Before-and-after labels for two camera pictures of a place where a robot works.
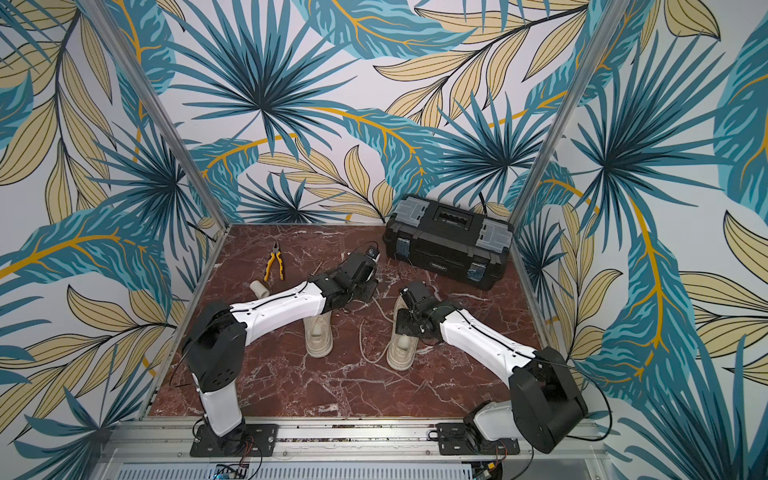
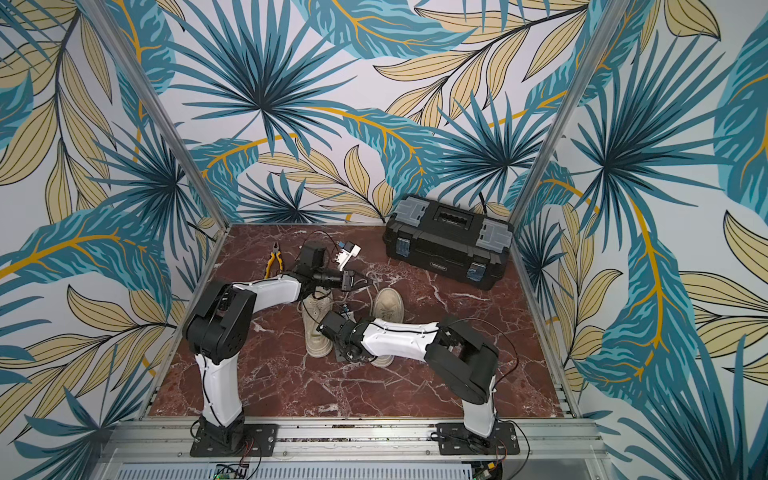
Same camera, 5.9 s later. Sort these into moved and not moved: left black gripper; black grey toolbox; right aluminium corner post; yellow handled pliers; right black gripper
Moved: right black gripper; left black gripper
Not moved: yellow handled pliers; right aluminium corner post; black grey toolbox
